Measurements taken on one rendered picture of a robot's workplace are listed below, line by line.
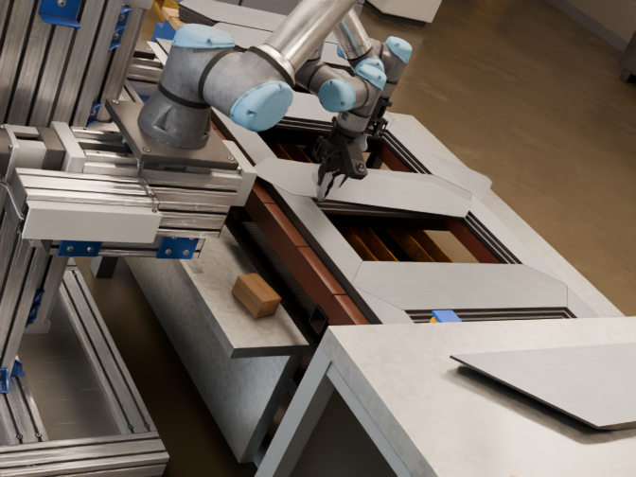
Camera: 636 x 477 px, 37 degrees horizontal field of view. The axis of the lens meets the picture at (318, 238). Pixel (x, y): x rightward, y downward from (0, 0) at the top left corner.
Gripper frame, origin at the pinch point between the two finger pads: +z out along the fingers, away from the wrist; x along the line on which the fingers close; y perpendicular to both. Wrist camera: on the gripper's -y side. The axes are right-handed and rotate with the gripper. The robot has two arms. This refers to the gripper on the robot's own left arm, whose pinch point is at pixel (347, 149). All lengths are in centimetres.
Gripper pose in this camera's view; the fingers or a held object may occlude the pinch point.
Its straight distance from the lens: 277.8
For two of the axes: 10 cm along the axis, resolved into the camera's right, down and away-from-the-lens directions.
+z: -3.7, 8.1, 4.6
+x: 8.0, 0.3, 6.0
